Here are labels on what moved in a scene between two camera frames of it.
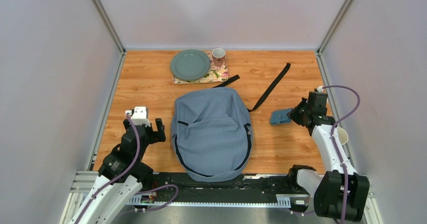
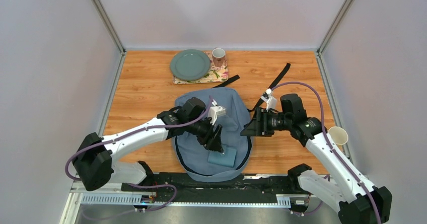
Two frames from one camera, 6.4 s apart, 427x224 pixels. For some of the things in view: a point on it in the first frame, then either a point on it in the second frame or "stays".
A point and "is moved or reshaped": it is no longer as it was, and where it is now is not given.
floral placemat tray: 215,74 stays
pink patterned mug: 218,55 stays
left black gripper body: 126,123 to 202,130
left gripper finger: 160,135 to 215,144
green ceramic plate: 190,65 stays
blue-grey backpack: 212,131 stays
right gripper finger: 297,113 to 250,129
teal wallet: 280,117 is moved or reshaped
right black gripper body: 307,110 to 270,122
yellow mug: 343,135 stays
